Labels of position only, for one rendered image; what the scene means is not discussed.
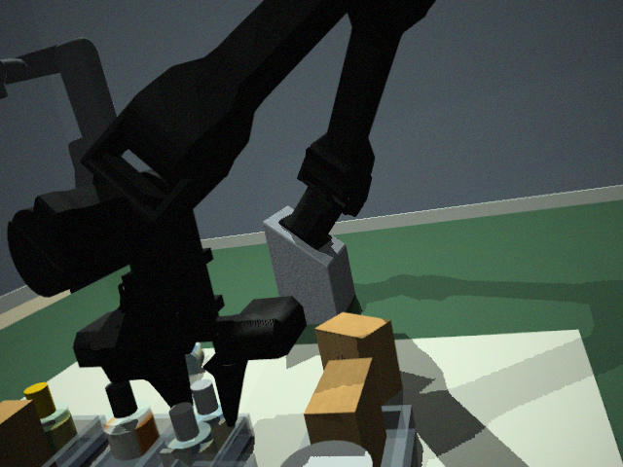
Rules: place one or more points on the tan wooden block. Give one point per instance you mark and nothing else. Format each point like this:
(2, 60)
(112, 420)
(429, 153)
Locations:
(350, 336)

